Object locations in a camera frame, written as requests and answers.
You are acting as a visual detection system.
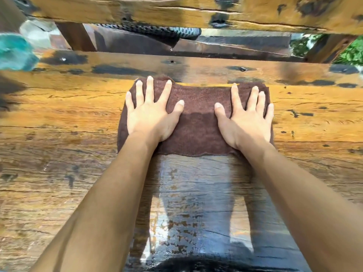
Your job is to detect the green plants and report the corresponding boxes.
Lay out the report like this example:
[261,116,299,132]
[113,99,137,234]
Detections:
[289,34,363,66]

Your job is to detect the person's left forearm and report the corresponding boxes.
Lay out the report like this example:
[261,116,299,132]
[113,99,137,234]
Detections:
[28,132,159,272]

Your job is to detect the person's right forearm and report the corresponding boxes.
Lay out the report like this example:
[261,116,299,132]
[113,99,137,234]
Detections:
[237,141,363,272]

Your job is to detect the brown cleaning cloth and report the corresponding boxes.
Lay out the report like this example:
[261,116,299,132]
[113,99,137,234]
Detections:
[117,76,275,158]

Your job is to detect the person's left hand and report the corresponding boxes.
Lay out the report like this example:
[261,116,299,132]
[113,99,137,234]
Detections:
[125,76,185,145]

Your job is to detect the dark wooden backrest post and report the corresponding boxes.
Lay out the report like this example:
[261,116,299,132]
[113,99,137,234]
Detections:
[55,22,97,52]
[303,34,359,64]

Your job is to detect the black treaded tyre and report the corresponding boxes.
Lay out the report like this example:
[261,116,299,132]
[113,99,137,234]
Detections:
[94,23,202,40]

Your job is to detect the teal blurry object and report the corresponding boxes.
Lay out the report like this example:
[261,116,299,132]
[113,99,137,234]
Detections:
[0,34,40,72]

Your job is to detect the person's right hand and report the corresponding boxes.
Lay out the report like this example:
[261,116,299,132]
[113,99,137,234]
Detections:
[214,83,275,152]

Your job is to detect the wooden bench backrest plank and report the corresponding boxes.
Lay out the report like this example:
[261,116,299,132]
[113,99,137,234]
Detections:
[11,0,363,36]

